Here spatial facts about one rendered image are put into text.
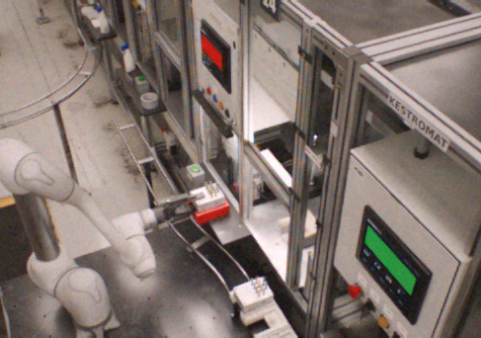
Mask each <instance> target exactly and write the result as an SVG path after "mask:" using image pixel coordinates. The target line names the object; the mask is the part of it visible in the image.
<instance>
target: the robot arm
mask: <svg viewBox="0 0 481 338"><path fill-rule="evenodd" d="M0 182H2V184H3V186H4V187H5V189H6V190H7V191H8V192H11V193H12V195H13V199H14V201H15V202H16V207H17V209H18V211H19V213H20V217H21V219H22V222H23V225H24V228H25V229H26V233H27V234H28V237H29V239H30V243H31V245H32V248H33V251H34V252H33V254H32V255H31V256H30V259H29V261H28V264H27V268H28V272H29V274H30V278H31V279H32V280H33V282H34V283H35V284H36V285H37V286H39V287H40V288H41V289H42V290H43V291H45V292H46V293H47V294H50V295H51V296H52V297H55V298H56V299H57V300H59V301H60V302H61V303H62V305H63V306H64V307H65V308H66V309H67V310H68V314H69V315H70V316H71V317H72V323H73V325H74V327H75V333H76V338H92V337H96V338H104V333H105V332H107V331H109V330H116V329H118V328H119V327H120V323H119V321H118V320H117V318H116V317H115V312H114V311H113V308H112V304H111V298H110V296H109V295H108V291H107V288H106V286H105V282H104V281H103V279H102V277H101V276H100V275H99V274H98V273H97V272H95V271H93V270H92V269H89V268H79V267H78V265H77V264H75V261H74V260H73V258H72V256H71V254H69V251H68V249H67V248H66V247H65V245H63V244H60V243H59V242H58V240H57V238H56V235H55V231H54V228H53V225H52V221H51V218H50V216H49V211H48V209H47V207H46V205H45V199H44V198H46V199H50V200H53V201H55V202H60V203H63V204H67V205H70V206H73V207H75V208H76V209H78V210H79V211H81V212H82V213H83V214H85V216H86V217H87V218H88V219H89V220H90V221H91V222H92V224H94V225H95V227H96V228H97V229H98V231H100V232H101V233H102V234H103V236H104V237H105V238H106V239H107V240H108V241H109V243H110V244H112V246H113V247H114V248H115V249H116V250H117V251H118V252H119V253H120V257H121V260H122V261H124V263H125V264H126V265H127V267H128V268H129V269H130V270H131V272H132V273H133V274H134V275H135V276H136V277H137V278H141V279H144V278H148V277H150V276H151V275H152V274H154V271H155V268H156V262H155V258H154V254H153V251H152V250H151V246H150V244H149V243H148V242H147V239H146V238H145V236H144V231H147V230H150V229H152V228H156V227H157V224H162V223H164V222H165V221H166V220H169V221H170V222H171V224H173V223H174V222H175V221H178V220H181V219H183V218H187V217H189V216H191V212H192V211H196V210H197V209H196V207H195V206H194V205H192V206H189V208H188V209H179V210H177V208H178V207H180V206H182V205H183V204H185V203H186V202H193V201H196V200H198V199H202V198H204V197H205V195H204V193H203V192H199V193H196V194H193V195H191V196H187V193H184V194H183V195H181V196H177V197H174V198H172V199H165V202H166V203H165V205H164V206H162V207H159V206H158V207H157V208H154V209H145V210H143V211H137V212H131V213H128V214H123V215H122V216H119V217H118V218H115V219H113V220H112V221H110V220H109V219H108V217H107V216H106V215H105V213H104V212H103V211H102V209H100V207H99V206H98V205H97V204H96V203H95V201H94V200H93V199H92V198H91V197H90V196H88V194H87V193H86V192H85V191H84V190H83V189H82V188H81V187H80V186H78V184H77V183H76V182H75V181H74V179H72V178H71V177H70V176H68V174H67V173H66V172H65V171H63V170H62V169H60V168H59V167H58V166H56V165H55V163H53V162H52V161H51V160H49V159H48V158H47V157H45V156H44V155H42V153H40V152H39V151H38V150H36V149H35V148H33V147H32V146H29V145H28V144H26V143H25V142H22V141H20V140H18V139H11V138H4V139H0Z"/></svg>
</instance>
